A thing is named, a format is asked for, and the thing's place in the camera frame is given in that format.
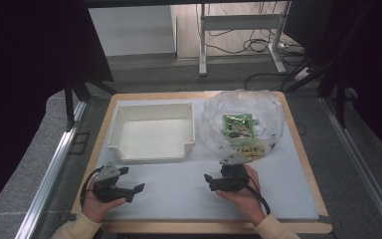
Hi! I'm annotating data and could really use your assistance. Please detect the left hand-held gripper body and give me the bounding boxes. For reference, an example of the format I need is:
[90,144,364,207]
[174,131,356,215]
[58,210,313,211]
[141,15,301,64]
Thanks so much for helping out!
[92,161,135,203]

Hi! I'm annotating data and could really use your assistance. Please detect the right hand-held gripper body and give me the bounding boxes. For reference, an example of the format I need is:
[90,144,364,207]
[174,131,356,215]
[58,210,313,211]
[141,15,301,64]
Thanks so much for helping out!
[215,152,254,193]

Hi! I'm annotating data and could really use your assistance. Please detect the person's right hand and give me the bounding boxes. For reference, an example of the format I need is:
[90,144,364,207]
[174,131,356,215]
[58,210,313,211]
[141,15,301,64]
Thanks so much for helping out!
[215,163,268,227]

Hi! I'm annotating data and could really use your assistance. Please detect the person's left hand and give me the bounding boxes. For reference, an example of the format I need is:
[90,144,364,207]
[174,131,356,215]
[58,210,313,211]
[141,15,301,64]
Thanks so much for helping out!
[81,190,127,224]

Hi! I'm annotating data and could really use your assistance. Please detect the yellow snack packet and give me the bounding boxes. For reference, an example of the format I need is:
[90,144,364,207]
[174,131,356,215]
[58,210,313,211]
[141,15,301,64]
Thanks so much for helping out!
[234,141,267,157]

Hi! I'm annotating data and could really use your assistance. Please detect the white table mat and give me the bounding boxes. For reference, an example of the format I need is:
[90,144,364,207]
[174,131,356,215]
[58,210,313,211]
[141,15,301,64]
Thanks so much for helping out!
[100,97,320,222]

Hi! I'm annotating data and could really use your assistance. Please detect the white plastic tray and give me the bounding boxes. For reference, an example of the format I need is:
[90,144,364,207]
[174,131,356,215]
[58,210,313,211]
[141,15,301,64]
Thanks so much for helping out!
[106,102,196,164]

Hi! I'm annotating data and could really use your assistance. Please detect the green snack packet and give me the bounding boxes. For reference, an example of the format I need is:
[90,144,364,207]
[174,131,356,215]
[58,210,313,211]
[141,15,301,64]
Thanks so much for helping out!
[222,113,257,140]

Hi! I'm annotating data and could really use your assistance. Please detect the clear plastic bag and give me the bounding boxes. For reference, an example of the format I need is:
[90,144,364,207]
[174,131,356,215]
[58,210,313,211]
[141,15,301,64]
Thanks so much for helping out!
[198,89,287,164]

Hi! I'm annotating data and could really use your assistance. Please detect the black metal stand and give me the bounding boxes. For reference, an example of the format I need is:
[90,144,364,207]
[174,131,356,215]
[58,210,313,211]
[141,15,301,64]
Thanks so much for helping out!
[63,74,119,132]
[316,59,360,129]

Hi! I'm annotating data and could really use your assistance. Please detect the white power strip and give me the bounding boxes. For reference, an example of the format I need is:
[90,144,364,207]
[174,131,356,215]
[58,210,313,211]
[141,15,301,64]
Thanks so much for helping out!
[292,66,311,83]

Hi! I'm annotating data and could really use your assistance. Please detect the black curtain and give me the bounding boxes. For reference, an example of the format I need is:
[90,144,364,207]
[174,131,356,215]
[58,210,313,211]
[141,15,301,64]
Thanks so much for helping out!
[0,0,114,223]
[283,0,382,165]

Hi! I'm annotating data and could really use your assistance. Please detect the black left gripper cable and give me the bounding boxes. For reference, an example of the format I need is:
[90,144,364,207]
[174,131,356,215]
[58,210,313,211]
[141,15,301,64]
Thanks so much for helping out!
[80,165,104,207]

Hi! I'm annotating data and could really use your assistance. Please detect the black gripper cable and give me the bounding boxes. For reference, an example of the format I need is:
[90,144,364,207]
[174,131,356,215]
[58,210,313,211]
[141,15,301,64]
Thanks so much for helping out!
[241,174,273,216]
[80,165,104,207]

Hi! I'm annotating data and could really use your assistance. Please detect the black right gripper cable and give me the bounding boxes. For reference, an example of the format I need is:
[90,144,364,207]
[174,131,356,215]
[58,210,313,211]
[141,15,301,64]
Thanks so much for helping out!
[241,174,273,216]

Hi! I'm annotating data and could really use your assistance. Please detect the aluminium rail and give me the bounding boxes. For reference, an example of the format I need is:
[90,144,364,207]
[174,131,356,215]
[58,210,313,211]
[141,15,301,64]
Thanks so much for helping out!
[14,99,88,239]
[319,96,382,239]

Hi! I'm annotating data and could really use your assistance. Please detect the black floor cables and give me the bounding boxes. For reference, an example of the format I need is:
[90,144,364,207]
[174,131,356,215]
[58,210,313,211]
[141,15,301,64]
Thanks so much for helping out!
[207,2,282,55]

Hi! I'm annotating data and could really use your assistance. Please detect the white metal desk frame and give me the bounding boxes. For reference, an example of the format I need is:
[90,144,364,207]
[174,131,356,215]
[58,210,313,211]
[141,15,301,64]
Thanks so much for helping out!
[197,1,288,77]

